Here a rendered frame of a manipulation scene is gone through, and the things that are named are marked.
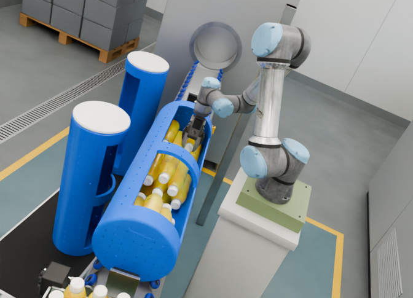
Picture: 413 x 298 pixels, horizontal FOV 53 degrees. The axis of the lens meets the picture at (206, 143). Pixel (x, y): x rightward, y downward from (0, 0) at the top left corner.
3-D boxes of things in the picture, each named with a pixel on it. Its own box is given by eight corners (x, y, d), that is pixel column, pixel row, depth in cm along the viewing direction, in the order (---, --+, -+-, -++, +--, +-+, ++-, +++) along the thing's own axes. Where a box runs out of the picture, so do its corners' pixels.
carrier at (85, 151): (50, 255, 233) (101, 257, 243) (70, 130, 187) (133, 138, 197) (53, 219, 255) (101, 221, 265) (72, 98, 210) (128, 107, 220)
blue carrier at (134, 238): (199, 158, 217) (221, 114, 202) (159, 294, 143) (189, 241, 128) (149, 136, 215) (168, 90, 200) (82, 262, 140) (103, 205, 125)
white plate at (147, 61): (147, 48, 287) (146, 50, 288) (118, 54, 266) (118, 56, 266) (177, 67, 278) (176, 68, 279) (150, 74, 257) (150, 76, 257)
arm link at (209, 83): (209, 85, 170) (200, 74, 175) (201, 107, 175) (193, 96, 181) (225, 85, 174) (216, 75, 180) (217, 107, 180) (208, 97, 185)
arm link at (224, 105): (244, 103, 170) (230, 90, 177) (221, 102, 163) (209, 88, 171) (236, 119, 174) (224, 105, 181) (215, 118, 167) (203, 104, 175)
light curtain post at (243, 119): (204, 220, 318) (296, 7, 229) (203, 226, 313) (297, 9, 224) (196, 218, 318) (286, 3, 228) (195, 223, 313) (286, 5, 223)
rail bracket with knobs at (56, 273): (73, 288, 139) (77, 268, 133) (64, 306, 132) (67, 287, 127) (45, 279, 138) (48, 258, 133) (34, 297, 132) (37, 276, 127)
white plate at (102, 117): (71, 128, 187) (71, 129, 188) (132, 136, 197) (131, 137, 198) (74, 96, 209) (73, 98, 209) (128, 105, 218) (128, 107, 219)
